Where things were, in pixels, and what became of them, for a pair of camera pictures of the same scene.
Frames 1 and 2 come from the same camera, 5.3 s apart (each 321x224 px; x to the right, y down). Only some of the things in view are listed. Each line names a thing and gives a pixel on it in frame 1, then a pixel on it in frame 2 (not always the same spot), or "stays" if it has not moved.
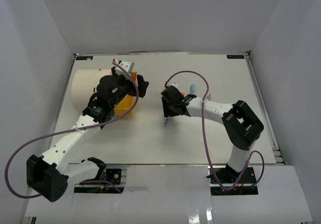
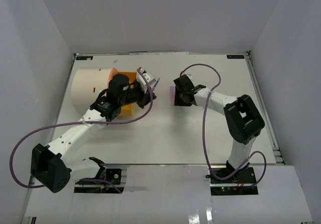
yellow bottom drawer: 126,105 stays
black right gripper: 167,112 -> 178,102
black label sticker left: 84,58 stays
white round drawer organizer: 84,85 stays
